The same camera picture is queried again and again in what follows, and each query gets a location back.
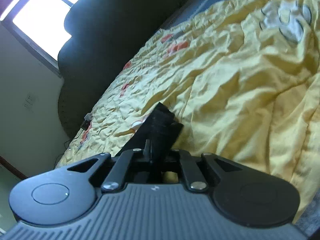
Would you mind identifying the black pants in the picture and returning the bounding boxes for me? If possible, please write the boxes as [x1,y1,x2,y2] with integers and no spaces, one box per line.
[116,102,183,161]

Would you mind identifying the black power adapter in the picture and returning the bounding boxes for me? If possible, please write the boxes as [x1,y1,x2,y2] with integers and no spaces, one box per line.
[80,113,92,131]

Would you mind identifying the yellow floral bed sheet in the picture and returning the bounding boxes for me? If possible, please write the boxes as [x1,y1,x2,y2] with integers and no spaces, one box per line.
[58,0,319,217]

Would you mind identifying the dark cloud-shaped headboard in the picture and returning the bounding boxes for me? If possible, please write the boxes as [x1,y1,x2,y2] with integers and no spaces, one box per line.
[57,0,188,138]

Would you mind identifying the window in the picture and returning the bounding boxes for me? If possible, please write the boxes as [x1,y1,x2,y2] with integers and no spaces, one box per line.
[1,0,78,75]

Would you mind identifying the white wall socket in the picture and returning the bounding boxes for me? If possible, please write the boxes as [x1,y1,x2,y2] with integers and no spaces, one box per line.
[23,93,38,112]

